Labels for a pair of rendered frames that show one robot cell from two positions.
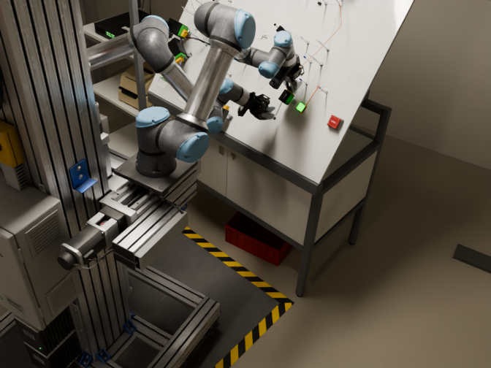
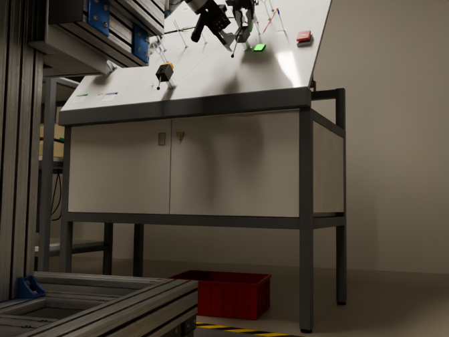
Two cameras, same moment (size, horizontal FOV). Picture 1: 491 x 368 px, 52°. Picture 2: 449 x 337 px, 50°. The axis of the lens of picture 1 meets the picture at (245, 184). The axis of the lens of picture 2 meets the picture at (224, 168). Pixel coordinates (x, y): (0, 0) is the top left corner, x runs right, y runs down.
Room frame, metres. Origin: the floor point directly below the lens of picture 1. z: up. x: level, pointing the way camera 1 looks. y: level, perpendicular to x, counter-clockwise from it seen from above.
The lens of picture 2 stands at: (0.20, 0.33, 0.44)
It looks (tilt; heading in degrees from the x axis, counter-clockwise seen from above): 4 degrees up; 347
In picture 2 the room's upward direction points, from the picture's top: 1 degrees clockwise
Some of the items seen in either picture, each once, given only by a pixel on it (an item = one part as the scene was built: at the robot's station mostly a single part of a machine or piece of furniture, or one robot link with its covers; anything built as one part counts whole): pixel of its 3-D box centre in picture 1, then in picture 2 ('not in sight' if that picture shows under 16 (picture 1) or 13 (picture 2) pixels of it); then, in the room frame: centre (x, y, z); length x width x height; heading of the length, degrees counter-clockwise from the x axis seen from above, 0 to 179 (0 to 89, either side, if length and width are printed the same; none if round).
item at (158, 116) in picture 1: (154, 128); not in sight; (1.47, 0.33, 1.33); 0.13 x 0.12 x 0.14; 58
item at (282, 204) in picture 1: (266, 193); (231, 164); (2.01, -0.11, 0.60); 0.55 x 0.03 x 0.39; 51
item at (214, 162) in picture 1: (193, 149); (117, 168); (2.35, 0.31, 0.60); 0.55 x 0.02 x 0.39; 51
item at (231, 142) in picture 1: (226, 136); (170, 109); (2.17, 0.11, 0.83); 1.18 x 0.05 x 0.06; 51
